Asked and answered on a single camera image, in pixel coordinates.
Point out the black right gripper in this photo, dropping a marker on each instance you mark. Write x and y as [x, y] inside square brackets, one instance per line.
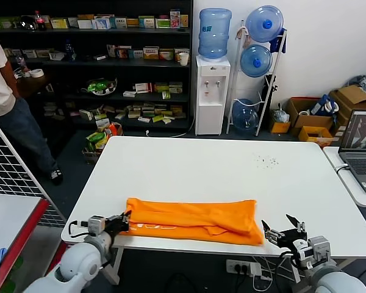
[292, 236]

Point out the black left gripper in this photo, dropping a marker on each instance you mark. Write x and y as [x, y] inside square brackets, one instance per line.
[117, 226]

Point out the orange t-shirt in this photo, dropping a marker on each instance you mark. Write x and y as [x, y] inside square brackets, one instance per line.
[186, 219]

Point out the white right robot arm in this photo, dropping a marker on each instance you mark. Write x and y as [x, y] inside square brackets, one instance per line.
[338, 280]

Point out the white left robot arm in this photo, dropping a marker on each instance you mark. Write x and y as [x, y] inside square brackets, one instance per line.
[79, 265]

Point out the white power adapter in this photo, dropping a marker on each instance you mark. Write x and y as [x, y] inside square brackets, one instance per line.
[255, 270]

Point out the white power strip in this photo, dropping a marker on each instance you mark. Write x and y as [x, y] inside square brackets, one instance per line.
[238, 267]

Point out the cardboard snack crate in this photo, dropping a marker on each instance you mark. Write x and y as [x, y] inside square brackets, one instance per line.
[91, 156]

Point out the scattered small debris specks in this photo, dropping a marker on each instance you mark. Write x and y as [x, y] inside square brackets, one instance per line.
[273, 161]

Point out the large white table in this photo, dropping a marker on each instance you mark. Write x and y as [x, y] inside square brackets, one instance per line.
[186, 168]

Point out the green snack bag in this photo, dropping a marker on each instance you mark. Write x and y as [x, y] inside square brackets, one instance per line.
[96, 140]

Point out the orange snack bag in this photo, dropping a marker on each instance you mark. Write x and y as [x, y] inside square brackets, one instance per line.
[113, 129]

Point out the yellow cardboard box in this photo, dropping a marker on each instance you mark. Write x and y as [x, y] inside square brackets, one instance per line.
[315, 134]

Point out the small orange carton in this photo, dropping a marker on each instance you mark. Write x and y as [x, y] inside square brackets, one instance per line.
[280, 127]

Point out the white metal jug rack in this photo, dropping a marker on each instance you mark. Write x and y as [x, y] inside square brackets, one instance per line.
[260, 122]

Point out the open brown cardboard box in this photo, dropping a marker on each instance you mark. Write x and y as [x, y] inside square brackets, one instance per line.
[314, 120]

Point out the grey plastic bag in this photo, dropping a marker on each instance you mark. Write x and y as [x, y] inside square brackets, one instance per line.
[281, 115]

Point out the grey open laptop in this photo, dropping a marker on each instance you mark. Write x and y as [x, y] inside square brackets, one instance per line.
[363, 137]

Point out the red framed white cart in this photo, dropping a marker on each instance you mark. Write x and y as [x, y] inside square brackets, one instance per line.
[6, 213]

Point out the flat white medicine box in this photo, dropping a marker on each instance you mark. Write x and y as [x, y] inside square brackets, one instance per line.
[130, 94]

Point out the blue water jug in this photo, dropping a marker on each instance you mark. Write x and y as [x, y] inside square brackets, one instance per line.
[256, 61]
[245, 116]
[263, 24]
[215, 33]

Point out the red striped white box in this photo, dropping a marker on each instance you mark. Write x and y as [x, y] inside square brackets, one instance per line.
[143, 88]

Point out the bowl of green snacks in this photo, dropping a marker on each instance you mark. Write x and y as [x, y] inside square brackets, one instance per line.
[99, 87]

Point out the blue white tote bag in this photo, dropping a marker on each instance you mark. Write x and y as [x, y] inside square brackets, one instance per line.
[323, 105]

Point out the green yellow medicine box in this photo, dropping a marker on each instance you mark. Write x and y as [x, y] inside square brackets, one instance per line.
[161, 87]

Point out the green white stacked box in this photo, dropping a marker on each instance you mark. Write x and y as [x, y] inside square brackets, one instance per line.
[176, 87]

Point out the white water dispenser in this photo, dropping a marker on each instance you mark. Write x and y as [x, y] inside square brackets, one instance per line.
[212, 100]

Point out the black stand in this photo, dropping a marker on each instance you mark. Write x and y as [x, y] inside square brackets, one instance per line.
[270, 88]

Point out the large tan cardboard box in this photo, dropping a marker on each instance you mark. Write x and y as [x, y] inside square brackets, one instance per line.
[350, 94]

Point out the black shelf unit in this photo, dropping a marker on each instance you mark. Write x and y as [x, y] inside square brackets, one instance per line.
[125, 63]

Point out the dark brown wooden desk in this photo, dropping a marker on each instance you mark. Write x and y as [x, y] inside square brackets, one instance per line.
[33, 87]

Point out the flat small white box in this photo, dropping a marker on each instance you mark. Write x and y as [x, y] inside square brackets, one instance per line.
[99, 57]

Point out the small white medicine box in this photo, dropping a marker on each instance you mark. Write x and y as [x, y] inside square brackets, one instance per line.
[138, 54]

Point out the red orange medicine box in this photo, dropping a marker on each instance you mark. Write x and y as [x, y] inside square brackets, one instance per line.
[123, 52]

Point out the yellow banded white box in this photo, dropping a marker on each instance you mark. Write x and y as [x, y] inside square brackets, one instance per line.
[151, 53]

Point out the red banded white box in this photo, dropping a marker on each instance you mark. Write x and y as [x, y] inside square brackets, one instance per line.
[166, 55]

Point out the white pink medicine box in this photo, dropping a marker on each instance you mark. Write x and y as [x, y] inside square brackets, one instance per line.
[111, 51]

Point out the white paper cup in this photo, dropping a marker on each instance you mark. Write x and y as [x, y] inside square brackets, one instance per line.
[184, 59]

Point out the white tape roll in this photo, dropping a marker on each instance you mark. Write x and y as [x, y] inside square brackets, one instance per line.
[36, 73]

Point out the white orange medicine box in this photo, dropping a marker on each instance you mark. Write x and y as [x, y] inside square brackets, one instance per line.
[177, 52]

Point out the blue plastic bottle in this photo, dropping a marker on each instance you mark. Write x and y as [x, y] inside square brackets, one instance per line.
[69, 52]

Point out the open white carton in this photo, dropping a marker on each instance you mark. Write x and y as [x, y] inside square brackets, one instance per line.
[57, 55]

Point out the person in white shirt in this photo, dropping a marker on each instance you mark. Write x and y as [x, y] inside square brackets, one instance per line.
[0, 91]

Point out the dark blue hanging cloth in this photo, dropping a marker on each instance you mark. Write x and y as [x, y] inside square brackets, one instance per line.
[277, 41]

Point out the white green medicine box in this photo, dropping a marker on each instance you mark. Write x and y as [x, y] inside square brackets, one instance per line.
[121, 23]

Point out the slim yellow medicine box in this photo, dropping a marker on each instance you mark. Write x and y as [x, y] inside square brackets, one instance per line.
[133, 22]

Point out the blue white medicine box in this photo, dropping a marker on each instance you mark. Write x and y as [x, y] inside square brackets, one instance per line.
[102, 23]

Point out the green striped white box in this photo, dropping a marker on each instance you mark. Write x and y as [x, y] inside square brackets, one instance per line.
[146, 22]

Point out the light green medicine box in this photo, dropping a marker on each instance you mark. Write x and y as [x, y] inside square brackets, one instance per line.
[163, 23]

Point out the plain white medicine box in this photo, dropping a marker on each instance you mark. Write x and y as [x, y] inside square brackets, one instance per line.
[84, 24]

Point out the tall pink colourful box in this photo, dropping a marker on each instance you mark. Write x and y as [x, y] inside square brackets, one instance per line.
[175, 18]

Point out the orange yellow medicine box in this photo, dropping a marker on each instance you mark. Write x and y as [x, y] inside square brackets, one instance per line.
[184, 20]

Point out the yellow white medicine box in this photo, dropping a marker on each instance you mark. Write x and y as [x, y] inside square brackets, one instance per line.
[59, 23]

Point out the cola bottle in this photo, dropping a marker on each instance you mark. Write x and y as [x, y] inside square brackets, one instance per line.
[41, 21]

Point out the shiny dark bowl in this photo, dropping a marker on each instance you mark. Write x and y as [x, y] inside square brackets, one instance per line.
[28, 23]

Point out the large green carton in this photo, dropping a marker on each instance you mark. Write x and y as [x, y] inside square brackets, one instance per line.
[6, 23]

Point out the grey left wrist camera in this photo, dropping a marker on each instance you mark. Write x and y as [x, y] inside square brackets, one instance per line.
[96, 226]

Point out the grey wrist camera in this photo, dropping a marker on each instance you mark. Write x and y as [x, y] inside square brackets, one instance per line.
[96, 226]
[318, 247]

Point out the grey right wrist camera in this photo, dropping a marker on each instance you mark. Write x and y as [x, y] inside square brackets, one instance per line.
[318, 247]

